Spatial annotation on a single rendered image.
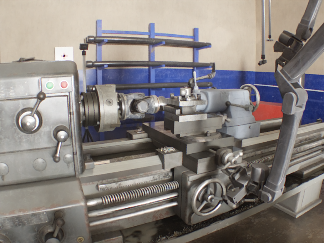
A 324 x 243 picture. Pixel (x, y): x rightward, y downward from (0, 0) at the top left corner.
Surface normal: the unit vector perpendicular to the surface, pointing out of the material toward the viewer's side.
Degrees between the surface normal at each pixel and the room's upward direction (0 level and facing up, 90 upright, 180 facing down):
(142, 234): 0
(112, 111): 91
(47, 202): 32
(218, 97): 86
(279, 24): 90
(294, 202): 90
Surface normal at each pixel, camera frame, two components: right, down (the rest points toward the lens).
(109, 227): 0.46, 0.18
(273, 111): -0.68, 0.15
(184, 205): -0.89, 0.09
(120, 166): 0.27, -0.69
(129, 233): 0.00, -0.98
